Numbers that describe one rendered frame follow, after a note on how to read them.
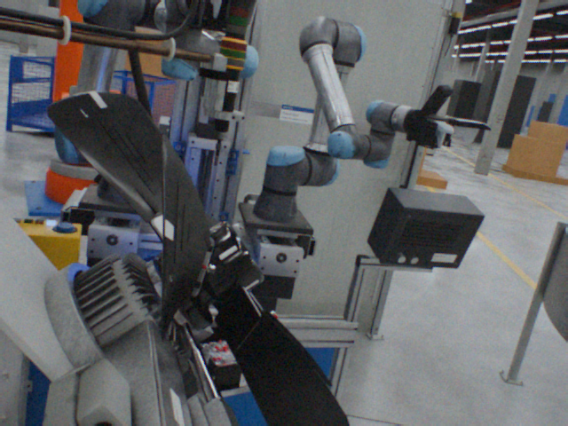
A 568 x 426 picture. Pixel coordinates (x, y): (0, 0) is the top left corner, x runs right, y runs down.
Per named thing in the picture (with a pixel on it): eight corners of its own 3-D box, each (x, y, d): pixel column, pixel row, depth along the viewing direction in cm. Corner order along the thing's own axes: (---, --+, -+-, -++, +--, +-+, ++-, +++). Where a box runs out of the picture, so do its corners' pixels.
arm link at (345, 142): (302, 1, 162) (351, 146, 146) (329, 9, 168) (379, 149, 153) (280, 27, 170) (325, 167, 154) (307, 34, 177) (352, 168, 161)
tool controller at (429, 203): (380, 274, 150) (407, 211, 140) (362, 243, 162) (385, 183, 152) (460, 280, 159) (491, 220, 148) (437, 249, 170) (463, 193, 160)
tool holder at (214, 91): (215, 120, 86) (224, 57, 84) (185, 111, 90) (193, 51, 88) (251, 122, 93) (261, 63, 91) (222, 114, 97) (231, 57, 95)
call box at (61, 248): (-3, 277, 121) (0, 232, 118) (6, 259, 130) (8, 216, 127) (75, 280, 126) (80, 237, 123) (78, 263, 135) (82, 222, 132)
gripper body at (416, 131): (453, 147, 147) (418, 138, 156) (459, 115, 144) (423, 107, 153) (434, 150, 143) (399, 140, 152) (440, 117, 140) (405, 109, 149)
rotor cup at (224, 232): (204, 317, 98) (265, 277, 99) (203, 340, 83) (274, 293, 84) (160, 250, 96) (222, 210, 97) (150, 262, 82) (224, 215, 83)
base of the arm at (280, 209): (249, 206, 188) (255, 177, 185) (292, 211, 191) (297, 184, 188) (256, 219, 173) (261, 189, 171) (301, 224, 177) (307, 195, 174)
